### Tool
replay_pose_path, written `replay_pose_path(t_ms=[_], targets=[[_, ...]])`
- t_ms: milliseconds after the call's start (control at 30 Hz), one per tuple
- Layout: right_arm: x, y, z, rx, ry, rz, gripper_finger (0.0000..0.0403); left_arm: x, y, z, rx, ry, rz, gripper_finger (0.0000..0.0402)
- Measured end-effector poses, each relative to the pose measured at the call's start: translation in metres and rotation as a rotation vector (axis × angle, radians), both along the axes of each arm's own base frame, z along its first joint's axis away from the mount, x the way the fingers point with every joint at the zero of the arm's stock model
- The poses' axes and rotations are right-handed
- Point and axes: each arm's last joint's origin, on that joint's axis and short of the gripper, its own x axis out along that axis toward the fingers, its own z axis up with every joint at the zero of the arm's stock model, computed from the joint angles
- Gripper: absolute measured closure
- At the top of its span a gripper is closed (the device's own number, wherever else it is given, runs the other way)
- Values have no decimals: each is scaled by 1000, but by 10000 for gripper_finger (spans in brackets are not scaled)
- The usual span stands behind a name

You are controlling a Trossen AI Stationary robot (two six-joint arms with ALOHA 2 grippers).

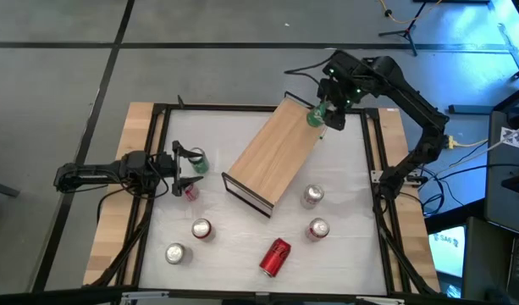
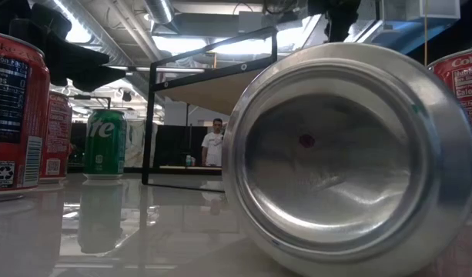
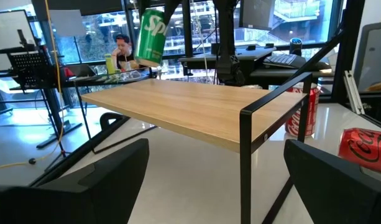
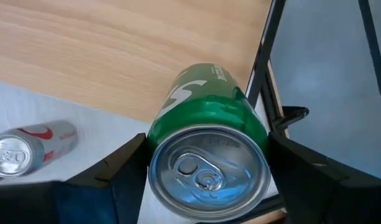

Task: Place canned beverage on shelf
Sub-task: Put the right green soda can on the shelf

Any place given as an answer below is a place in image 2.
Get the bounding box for round silver air duct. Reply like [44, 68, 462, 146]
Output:
[145, 0, 176, 25]

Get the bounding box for green Sprite can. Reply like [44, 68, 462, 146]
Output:
[83, 108, 128, 181]

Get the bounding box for white draped cloth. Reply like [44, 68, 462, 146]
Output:
[126, 121, 159, 169]

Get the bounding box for black partition panel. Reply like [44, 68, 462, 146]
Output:
[153, 125, 209, 169]

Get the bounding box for background wooden table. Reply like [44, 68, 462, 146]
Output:
[158, 165, 223, 172]

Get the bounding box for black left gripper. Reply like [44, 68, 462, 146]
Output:
[0, 0, 127, 93]

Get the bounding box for yellow hanging cable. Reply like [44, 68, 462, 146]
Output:
[423, 0, 429, 66]

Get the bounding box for person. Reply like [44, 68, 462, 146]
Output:
[200, 118, 226, 168]

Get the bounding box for background black metal frame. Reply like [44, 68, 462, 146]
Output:
[68, 94, 112, 112]

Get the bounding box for red Coca-Cola Original can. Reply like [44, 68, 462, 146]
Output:
[38, 90, 74, 184]
[427, 48, 472, 211]

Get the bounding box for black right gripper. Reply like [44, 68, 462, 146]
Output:
[308, 0, 362, 42]

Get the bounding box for wooden shelf with black frame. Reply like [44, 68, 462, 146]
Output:
[141, 25, 279, 193]

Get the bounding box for red Coke Zero can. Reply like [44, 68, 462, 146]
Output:
[0, 30, 52, 193]
[221, 41, 472, 277]

